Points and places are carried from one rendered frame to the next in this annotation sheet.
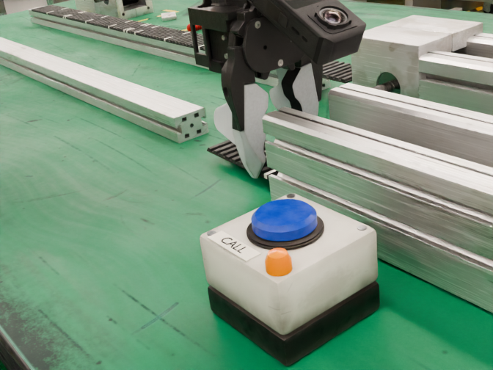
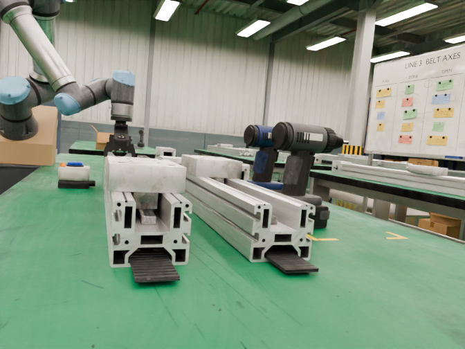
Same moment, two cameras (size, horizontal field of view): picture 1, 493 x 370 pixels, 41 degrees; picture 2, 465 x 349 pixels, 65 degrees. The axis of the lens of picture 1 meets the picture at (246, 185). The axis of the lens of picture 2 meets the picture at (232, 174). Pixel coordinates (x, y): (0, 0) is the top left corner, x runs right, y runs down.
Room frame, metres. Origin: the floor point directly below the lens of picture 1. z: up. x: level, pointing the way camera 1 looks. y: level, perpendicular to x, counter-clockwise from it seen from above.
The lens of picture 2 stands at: (-0.56, -0.71, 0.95)
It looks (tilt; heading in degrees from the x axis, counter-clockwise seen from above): 5 degrees down; 14
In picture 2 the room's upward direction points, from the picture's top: 5 degrees clockwise
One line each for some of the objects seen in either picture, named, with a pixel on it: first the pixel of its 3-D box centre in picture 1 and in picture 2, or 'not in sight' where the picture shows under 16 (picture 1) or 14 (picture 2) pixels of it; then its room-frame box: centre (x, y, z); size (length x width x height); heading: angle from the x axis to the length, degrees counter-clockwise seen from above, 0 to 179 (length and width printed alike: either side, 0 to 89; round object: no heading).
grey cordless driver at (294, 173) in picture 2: not in sight; (311, 176); (0.25, -0.69, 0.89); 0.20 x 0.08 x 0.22; 133
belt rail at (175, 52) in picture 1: (135, 37); not in sight; (1.20, 0.16, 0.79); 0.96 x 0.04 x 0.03; 34
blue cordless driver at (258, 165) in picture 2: not in sight; (275, 167); (0.45, -0.59, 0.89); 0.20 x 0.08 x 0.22; 132
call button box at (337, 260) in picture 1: (299, 264); (77, 176); (0.36, -0.03, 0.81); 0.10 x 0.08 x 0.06; 124
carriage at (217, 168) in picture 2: not in sight; (209, 171); (0.30, -0.44, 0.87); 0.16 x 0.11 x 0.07; 34
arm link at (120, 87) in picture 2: not in sight; (122, 88); (0.58, -0.02, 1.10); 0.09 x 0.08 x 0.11; 68
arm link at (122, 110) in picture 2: not in sight; (120, 111); (0.58, -0.02, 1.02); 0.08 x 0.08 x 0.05
